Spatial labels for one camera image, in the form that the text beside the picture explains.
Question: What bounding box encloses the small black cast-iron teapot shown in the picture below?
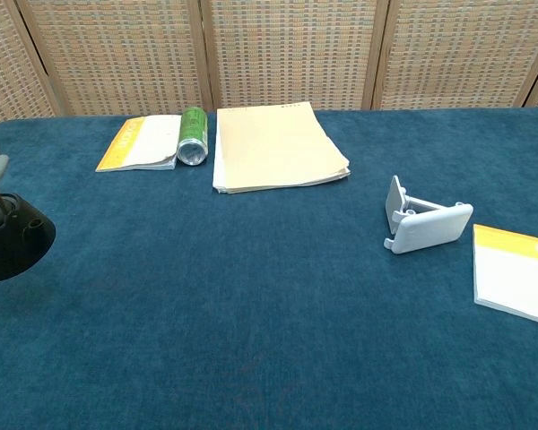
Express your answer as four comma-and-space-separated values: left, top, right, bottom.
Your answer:
0, 186, 56, 283

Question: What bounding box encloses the yellow and white booklet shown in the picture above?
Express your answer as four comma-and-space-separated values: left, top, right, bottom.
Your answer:
473, 223, 538, 328
95, 115, 183, 173

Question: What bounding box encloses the green drink can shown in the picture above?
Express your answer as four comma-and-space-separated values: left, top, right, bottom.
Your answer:
176, 106, 209, 168

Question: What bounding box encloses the beige paper stack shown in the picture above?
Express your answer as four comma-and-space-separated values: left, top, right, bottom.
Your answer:
212, 101, 352, 194

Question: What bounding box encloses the woven folding screen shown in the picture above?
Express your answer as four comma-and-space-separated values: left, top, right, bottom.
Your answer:
0, 0, 538, 132

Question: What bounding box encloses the blue table cloth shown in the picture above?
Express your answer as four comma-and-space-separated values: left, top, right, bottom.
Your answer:
0, 106, 538, 430

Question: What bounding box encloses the white folding phone stand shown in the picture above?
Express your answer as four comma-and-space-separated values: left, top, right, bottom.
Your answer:
383, 175, 474, 255

